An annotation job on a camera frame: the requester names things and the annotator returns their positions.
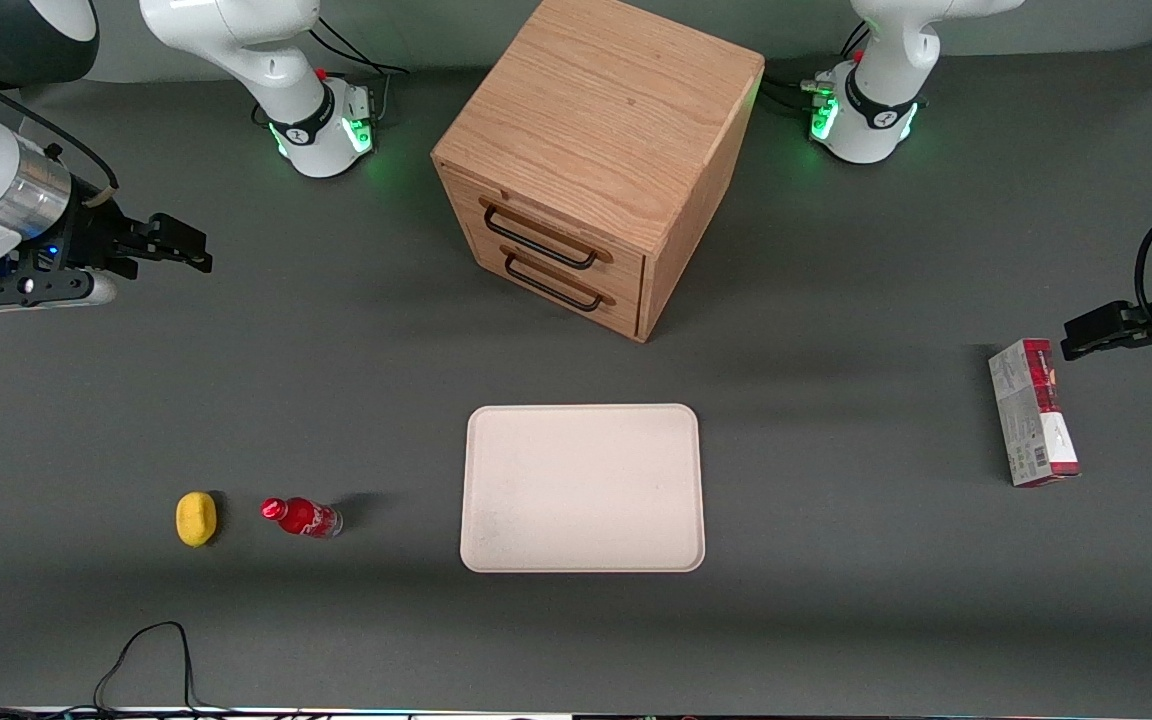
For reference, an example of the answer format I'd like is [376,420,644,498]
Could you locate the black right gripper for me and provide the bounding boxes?
[12,193,215,283]

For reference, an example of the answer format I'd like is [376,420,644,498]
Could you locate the red coke bottle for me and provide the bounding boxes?
[259,496,345,540]

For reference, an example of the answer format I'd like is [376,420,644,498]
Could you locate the beige rectangular tray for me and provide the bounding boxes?
[459,403,707,575]

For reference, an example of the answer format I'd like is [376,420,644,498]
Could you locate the red and grey carton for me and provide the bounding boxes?
[987,338,1083,489]

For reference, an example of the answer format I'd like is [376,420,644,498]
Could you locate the yellow lemon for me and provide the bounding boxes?
[175,491,220,548]

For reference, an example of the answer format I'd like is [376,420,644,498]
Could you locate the wooden drawer front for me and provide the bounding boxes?
[439,162,649,299]
[468,226,645,339]

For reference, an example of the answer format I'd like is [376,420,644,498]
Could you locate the wooden drawer cabinet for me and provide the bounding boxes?
[430,0,766,345]

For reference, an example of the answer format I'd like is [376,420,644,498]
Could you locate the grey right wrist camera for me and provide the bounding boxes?
[0,268,119,313]

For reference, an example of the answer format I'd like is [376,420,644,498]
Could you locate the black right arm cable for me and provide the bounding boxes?
[0,52,123,206]

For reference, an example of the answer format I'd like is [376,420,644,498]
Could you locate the black right base cables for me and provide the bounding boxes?
[252,14,413,129]

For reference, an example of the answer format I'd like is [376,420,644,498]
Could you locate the black base cables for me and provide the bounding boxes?
[762,20,873,123]
[252,14,413,129]

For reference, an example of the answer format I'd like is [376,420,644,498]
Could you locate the black metal drawer handle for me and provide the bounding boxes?
[501,246,618,314]
[480,197,615,272]

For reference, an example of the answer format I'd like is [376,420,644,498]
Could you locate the black left base cables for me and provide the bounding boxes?
[762,20,873,123]

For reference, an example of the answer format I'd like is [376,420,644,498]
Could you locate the black looped table cable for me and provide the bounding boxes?
[0,620,237,717]

